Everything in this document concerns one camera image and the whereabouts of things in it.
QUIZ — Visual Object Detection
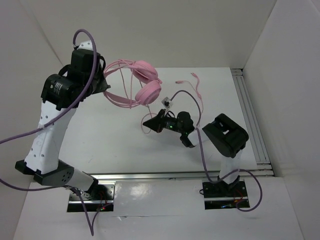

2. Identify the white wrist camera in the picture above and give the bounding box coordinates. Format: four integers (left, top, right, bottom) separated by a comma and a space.
72, 40, 93, 51
161, 97, 173, 110

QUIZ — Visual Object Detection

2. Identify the aluminium side rail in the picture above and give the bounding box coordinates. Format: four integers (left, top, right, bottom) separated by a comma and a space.
230, 68, 275, 176

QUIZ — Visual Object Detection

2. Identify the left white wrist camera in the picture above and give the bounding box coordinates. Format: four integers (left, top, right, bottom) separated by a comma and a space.
72, 40, 93, 51

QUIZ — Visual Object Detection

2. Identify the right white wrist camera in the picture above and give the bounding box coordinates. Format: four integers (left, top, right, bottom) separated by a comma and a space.
161, 97, 173, 110

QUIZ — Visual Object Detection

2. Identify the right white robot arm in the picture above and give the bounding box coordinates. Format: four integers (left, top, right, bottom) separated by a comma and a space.
142, 109, 249, 196

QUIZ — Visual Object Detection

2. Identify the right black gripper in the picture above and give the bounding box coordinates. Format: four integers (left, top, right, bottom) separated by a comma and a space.
143, 108, 185, 134

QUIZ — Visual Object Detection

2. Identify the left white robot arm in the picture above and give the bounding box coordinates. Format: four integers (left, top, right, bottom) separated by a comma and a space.
15, 47, 110, 200

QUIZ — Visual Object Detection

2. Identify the aluminium front rail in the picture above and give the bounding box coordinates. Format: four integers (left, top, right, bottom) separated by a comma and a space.
87, 169, 226, 181

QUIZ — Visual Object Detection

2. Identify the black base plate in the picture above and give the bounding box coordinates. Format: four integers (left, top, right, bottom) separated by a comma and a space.
66, 181, 116, 213
199, 181, 250, 210

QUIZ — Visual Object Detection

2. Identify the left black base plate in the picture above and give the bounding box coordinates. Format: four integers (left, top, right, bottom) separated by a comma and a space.
66, 181, 116, 213

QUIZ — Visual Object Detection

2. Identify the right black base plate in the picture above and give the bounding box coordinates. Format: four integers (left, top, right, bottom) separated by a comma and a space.
199, 181, 250, 210

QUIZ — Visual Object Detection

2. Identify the pink headphone cable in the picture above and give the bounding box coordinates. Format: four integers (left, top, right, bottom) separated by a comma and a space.
119, 62, 205, 135

